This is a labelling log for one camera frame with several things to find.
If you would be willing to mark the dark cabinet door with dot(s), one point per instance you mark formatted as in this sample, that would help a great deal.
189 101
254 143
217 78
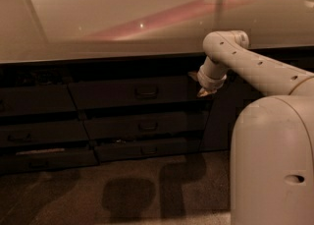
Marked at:
227 104

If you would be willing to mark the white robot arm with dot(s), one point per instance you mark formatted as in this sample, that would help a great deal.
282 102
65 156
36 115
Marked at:
272 153

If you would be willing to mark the dark drawer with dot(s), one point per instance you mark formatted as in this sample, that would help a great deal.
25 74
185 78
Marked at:
146 124
143 149
28 100
42 133
117 93
69 158

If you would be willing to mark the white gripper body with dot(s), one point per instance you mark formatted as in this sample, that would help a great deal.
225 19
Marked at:
210 80

